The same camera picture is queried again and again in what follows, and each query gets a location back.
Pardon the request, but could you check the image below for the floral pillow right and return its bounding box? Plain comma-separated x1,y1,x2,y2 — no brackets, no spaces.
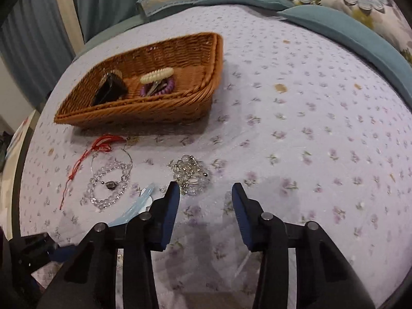
320,0,411,63

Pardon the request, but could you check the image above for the cream spiral hair tie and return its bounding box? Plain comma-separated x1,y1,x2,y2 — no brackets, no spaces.
140,66,175,85

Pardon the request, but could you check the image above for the brown wicker basket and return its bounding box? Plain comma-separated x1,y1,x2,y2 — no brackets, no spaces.
55,32,224,128

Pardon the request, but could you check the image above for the red string cord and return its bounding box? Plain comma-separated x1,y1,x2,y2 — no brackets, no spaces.
59,134,127,211

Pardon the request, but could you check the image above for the purple spiral hair tie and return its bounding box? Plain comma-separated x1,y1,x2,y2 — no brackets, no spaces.
140,77,175,97

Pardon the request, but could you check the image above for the light blue hair clip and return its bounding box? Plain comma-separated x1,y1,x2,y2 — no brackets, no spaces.
108,183,156,227

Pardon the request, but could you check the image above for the silver rhinestone brooch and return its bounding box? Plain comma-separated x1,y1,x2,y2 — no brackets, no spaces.
169,155,211,196

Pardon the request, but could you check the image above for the thin silver wire bangle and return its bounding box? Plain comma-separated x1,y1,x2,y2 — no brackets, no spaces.
90,147,133,174

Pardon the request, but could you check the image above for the silver metal hair clip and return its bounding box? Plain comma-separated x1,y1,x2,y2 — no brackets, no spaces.
147,81,168,96

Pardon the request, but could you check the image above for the clear crystal bead bracelet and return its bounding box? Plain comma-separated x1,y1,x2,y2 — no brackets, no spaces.
83,160,133,210

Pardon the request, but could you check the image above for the black item in basket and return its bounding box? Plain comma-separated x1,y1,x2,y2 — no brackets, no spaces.
92,69,128,106

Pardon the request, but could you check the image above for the teal pillow near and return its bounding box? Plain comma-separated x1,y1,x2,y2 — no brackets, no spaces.
278,5,411,106

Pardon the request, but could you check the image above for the blue-grey curtain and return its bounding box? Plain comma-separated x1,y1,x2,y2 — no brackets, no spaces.
1,0,137,107

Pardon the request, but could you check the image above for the floral quilted bedspread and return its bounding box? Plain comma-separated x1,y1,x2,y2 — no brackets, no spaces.
20,5,411,308

